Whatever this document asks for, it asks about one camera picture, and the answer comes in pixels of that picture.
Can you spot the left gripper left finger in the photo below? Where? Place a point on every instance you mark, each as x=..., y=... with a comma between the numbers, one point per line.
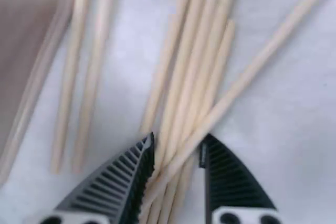
x=110, y=187

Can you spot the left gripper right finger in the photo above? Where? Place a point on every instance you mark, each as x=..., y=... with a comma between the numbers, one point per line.
x=231, y=182

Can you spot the beige basket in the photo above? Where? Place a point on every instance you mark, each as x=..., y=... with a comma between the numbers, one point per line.
x=23, y=24

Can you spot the wooden chopstick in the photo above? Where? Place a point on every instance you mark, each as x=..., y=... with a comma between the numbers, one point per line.
x=168, y=51
x=207, y=77
x=92, y=77
x=181, y=77
x=71, y=77
x=194, y=77
x=262, y=60
x=25, y=119
x=218, y=77

